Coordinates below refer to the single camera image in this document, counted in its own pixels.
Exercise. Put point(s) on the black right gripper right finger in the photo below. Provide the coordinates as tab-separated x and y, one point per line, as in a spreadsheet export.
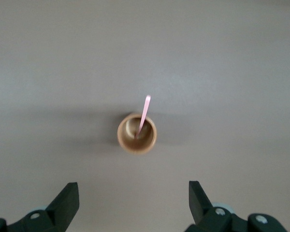
200	207

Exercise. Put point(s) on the pink straw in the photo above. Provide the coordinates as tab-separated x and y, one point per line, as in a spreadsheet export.
146	106

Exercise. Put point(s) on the brown cylindrical cup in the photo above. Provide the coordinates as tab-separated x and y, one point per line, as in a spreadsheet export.
125	148

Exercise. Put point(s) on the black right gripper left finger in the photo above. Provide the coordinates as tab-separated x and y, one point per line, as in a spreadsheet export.
62	207

